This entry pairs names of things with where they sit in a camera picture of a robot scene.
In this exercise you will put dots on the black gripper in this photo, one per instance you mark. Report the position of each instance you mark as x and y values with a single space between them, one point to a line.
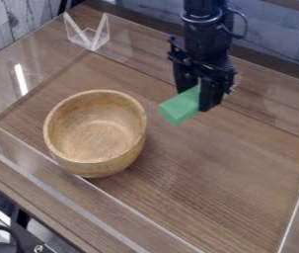
199 56

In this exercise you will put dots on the green rectangular block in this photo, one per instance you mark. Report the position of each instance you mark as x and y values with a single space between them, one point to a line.
182 107

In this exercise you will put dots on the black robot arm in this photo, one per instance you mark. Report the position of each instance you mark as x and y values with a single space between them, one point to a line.
206 9

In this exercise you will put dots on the wooden bowl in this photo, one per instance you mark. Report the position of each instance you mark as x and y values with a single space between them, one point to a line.
95 132

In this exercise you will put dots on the clear acrylic corner bracket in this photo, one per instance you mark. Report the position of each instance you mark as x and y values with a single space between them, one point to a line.
88 38

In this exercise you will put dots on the clear acrylic tray wall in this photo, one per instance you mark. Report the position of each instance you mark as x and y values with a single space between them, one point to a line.
95 222

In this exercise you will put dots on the black table leg bracket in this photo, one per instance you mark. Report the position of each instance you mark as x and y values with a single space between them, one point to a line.
37 239

